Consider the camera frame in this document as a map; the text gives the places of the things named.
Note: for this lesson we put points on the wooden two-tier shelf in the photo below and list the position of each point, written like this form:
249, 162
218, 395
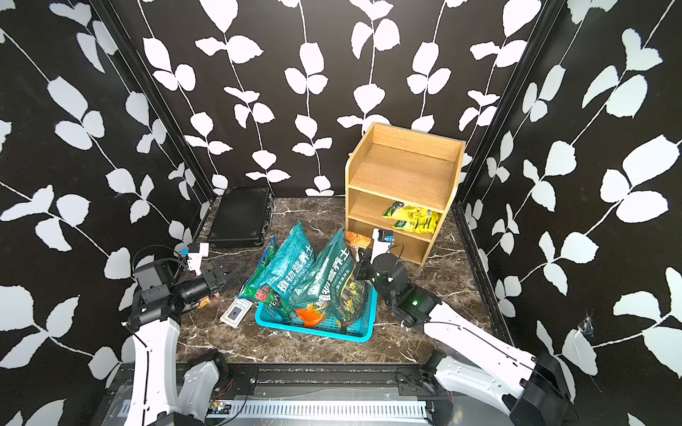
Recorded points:
391, 164

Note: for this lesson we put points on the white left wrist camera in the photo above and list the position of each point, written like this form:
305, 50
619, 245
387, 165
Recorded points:
193, 256

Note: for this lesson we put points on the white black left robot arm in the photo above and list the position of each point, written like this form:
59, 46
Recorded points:
155, 324

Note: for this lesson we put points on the teal orange fertilizer bag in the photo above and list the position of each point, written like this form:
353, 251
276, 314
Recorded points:
288, 271

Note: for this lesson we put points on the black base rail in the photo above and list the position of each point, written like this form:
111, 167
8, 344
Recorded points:
408, 379

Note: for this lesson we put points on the black ribbed aluminium case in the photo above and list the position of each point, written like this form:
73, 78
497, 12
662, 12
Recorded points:
242, 218

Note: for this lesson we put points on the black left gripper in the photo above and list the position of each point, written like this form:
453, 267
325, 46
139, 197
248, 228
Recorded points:
215, 280

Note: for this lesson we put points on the yellow green fertilizer packet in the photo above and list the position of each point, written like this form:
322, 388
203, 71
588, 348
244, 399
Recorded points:
412, 219

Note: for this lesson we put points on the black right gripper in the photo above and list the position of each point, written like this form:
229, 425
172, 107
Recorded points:
365, 264

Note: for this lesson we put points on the small white card box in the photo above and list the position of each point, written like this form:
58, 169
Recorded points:
236, 312

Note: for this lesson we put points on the orange white fertilizer packet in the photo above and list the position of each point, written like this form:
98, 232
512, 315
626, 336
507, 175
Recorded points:
357, 241

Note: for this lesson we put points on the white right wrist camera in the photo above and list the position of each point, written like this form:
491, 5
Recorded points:
383, 241

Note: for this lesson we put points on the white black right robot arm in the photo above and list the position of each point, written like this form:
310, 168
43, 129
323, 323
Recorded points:
529, 389

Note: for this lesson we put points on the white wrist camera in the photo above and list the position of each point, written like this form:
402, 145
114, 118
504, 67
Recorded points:
383, 241
193, 256

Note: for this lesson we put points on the dark green fertilizer bag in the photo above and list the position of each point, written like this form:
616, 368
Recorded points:
331, 281

